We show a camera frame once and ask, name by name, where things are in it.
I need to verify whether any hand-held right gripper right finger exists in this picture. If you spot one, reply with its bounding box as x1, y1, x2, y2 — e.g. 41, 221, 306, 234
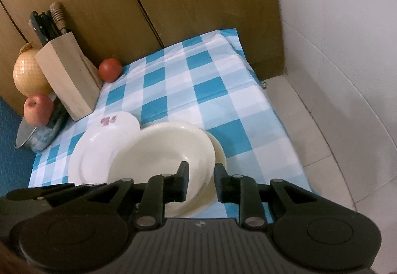
214, 163, 335, 228

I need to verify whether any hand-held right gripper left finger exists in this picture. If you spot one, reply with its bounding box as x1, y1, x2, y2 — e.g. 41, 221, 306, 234
82, 162, 190, 228

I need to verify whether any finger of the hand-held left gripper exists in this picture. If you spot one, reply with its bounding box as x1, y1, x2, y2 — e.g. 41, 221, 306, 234
37, 183, 110, 207
6, 183, 76, 201

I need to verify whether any white bowl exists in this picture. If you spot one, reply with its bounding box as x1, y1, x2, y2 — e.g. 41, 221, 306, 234
107, 123, 216, 219
186, 132, 228, 215

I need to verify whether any small floral plate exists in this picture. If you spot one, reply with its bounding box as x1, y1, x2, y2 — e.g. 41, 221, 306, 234
68, 111, 144, 185

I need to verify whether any blue mat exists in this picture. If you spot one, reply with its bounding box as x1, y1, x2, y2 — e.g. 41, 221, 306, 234
0, 95, 38, 197

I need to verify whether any pink apple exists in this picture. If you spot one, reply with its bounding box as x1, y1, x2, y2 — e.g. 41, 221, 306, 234
24, 93, 55, 126

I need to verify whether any blue checkered tablecloth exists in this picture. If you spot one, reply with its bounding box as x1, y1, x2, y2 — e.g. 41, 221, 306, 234
28, 29, 317, 219

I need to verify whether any yellow onion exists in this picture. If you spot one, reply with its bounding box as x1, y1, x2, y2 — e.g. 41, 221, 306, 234
13, 42, 53, 97

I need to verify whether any wooden knife block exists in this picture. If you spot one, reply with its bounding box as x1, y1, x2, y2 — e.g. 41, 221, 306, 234
35, 31, 104, 121

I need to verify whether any red tomato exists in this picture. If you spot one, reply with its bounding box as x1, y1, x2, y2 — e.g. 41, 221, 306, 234
99, 58, 123, 83

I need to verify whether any black-handled knife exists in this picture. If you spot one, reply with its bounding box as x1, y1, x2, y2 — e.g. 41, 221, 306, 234
29, 10, 48, 47
41, 11, 61, 40

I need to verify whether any ribbed wooden-handled tool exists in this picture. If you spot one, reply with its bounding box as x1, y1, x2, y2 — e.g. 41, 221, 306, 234
50, 2, 69, 36

